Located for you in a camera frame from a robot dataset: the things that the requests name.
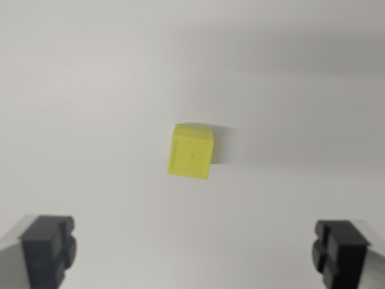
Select black silver gripper right finger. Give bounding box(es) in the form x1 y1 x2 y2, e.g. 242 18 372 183
310 219 385 289

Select yellow cube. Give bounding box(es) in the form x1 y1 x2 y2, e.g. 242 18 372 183
167 123 215 181

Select black silver gripper left finger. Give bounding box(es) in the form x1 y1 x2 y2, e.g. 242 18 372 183
0 214 78 289

